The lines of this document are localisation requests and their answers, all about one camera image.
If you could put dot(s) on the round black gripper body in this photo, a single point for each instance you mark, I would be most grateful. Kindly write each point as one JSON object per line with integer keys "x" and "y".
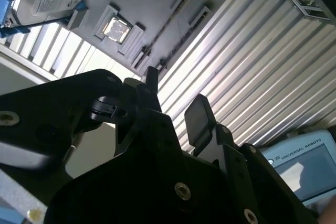
{"x": 118, "y": 195}

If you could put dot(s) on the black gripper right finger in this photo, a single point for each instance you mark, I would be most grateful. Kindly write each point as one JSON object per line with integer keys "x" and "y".
{"x": 199, "y": 121}

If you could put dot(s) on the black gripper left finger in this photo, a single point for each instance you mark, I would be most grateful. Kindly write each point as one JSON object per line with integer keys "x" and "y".
{"x": 52, "y": 98}

